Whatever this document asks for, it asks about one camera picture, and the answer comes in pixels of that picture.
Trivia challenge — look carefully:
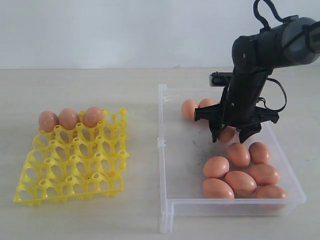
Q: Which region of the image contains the yellow plastic egg tray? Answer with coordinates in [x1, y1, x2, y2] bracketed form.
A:
[13, 108, 129, 207]

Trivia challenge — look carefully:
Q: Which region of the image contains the brown egg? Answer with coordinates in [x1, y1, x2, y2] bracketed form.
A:
[83, 106, 104, 128]
[248, 163, 281, 186]
[203, 156, 230, 179]
[248, 141, 271, 165]
[181, 99, 198, 120]
[58, 108, 80, 130]
[38, 110, 60, 132]
[224, 170, 258, 198]
[202, 178, 235, 199]
[218, 126, 236, 143]
[227, 142, 251, 169]
[255, 185, 288, 210]
[198, 98, 215, 108]

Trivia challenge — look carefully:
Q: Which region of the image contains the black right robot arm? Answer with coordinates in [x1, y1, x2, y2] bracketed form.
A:
[194, 16, 320, 143]

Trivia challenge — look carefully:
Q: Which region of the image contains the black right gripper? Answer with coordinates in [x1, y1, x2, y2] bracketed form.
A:
[194, 102, 279, 143]

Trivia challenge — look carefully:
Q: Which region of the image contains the clear plastic bin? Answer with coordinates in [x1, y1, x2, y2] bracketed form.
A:
[158, 84, 307, 233]

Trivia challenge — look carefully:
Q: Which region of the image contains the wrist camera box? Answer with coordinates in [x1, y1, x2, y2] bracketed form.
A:
[209, 71, 233, 87]

